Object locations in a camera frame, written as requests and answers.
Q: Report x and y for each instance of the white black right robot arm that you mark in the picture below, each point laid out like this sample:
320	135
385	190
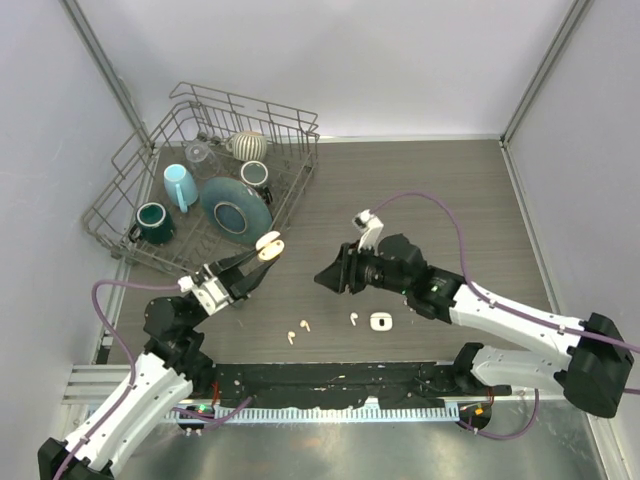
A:
583	360

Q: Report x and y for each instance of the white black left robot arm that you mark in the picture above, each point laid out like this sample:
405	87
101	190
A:
170	368

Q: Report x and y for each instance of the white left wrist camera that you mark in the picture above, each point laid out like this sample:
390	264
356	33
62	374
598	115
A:
210	293

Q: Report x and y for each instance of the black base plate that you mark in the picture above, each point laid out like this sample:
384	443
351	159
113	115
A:
339	386

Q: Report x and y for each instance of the white cable duct strip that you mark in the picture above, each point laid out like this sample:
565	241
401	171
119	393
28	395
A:
369	413

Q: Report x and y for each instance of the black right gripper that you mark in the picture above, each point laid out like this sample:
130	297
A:
344	271

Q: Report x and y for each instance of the clear drinking glass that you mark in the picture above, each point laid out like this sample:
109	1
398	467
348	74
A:
201	159

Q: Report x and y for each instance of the grey wire dish rack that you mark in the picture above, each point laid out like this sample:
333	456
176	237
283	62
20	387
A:
269	148

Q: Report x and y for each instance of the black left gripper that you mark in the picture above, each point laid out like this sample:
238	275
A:
229	272

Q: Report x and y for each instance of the dark green mug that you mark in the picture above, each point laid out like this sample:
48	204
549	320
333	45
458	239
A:
152	224

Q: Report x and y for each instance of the white rimmed teal cup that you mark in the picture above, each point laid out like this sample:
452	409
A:
254	174

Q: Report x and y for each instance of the beige earbud charging case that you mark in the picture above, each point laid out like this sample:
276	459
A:
269	246

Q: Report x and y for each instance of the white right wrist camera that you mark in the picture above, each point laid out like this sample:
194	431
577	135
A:
370	227

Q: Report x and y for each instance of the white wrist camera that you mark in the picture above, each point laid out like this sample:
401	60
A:
210	293
370	227

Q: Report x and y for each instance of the striped beige mug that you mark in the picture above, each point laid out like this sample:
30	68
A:
247	146

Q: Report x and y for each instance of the teal ceramic plate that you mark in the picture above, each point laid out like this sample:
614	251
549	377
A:
235	210

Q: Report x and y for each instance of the light blue mug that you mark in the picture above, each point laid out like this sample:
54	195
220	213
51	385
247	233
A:
180	186

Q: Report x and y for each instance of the white earbud charging case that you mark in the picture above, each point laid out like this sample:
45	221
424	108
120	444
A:
381	322

